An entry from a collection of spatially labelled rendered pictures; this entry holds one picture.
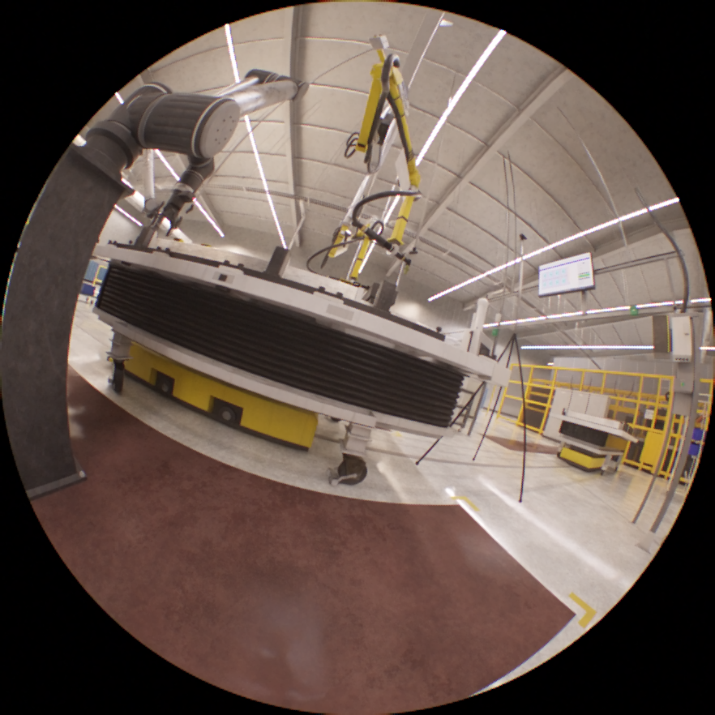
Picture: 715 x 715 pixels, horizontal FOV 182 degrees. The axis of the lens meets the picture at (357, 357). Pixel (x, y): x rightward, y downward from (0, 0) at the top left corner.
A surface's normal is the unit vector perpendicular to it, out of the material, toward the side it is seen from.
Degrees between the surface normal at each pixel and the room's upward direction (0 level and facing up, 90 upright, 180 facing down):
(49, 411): 90
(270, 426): 90
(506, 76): 175
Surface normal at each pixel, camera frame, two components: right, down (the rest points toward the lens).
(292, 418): 0.15, 0.03
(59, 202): 0.95, 0.30
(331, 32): -0.29, 0.95
